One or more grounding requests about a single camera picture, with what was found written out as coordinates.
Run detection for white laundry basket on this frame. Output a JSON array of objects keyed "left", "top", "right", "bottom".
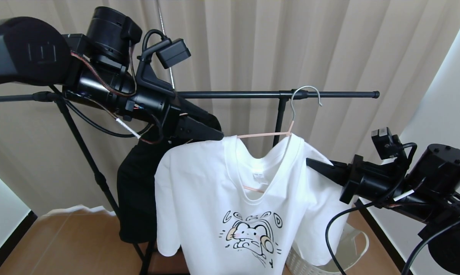
[{"left": 285, "top": 223, "right": 369, "bottom": 275}]

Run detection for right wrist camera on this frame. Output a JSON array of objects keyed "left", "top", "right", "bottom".
[{"left": 371, "top": 127, "right": 411, "bottom": 172}]

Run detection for white garment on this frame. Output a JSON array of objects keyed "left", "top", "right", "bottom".
[{"left": 155, "top": 134, "right": 355, "bottom": 275}]

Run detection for beige curtain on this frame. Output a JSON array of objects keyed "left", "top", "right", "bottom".
[{"left": 0, "top": 0, "right": 460, "bottom": 216}]

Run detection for black shorts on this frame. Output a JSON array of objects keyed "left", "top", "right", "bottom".
[{"left": 117, "top": 111, "right": 223, "bottom": 244}]

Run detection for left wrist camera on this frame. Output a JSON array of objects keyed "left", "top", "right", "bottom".
[{"left": 136, "top": 38, "right": 191, "bottom": 92}]

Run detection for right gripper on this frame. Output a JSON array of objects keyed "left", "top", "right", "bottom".
[{"left": 339, "top": 154, "right": 406, "bottom": 205}]

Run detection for pink clothes hanger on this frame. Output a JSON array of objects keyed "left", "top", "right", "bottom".
[{"left": 237, "top": 86, "right": 323, "bottom": 193}]

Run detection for black clothes rack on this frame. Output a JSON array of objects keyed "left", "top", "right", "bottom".
[{"left": 0, "top": 90, "right": 380, "bottom": 275}]

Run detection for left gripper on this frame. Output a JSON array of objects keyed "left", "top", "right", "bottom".
[{"left": 133, "top": 90, "right": 225, "bottom": 142}]

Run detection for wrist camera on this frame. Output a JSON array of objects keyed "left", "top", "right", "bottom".
[
  {"left": 371, "top": 127, "right": 411, "bottom": 172},
  {"left": 136, "top": 38, "right": 191, "bottom": 92}
]

